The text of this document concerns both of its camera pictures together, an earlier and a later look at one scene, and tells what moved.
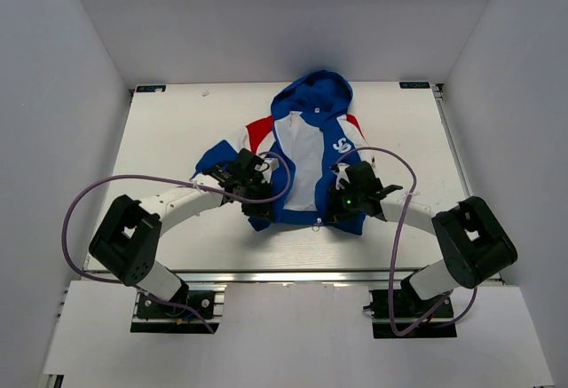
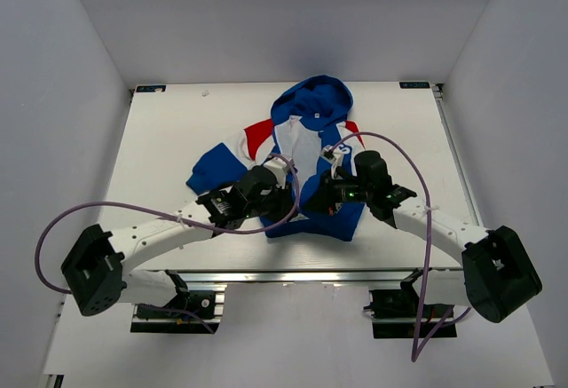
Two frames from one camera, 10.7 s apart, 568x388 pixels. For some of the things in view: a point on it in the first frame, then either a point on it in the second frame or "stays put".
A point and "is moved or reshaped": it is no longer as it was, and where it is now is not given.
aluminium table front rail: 289,276 stays put
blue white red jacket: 311,136 is moved or reshaped
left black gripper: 262,210 to 285,203
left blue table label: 150,88 stays put
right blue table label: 414,85 stays put
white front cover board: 287,335 stays put
